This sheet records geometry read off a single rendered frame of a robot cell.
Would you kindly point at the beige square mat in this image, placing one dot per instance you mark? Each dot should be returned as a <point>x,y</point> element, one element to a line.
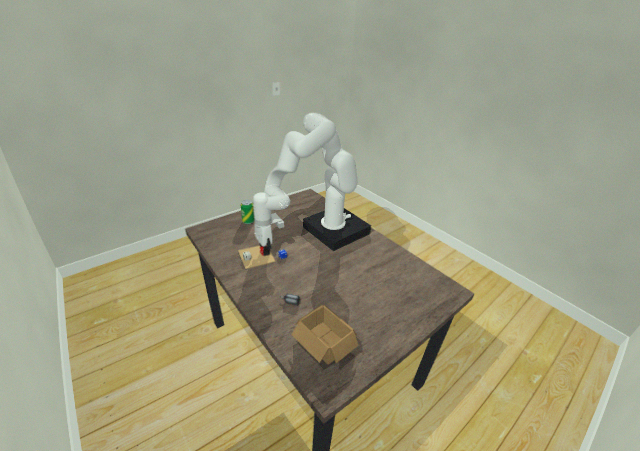
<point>257,258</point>

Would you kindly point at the green soda can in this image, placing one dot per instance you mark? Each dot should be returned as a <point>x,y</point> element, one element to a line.
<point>247,211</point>

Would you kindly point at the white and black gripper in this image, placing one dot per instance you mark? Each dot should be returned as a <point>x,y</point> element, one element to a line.
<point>264,237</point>

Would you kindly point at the black and grey screwdriver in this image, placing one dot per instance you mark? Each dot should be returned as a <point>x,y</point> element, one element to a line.
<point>291,299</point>

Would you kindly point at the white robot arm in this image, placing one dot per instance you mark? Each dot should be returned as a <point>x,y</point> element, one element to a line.
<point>341,168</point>

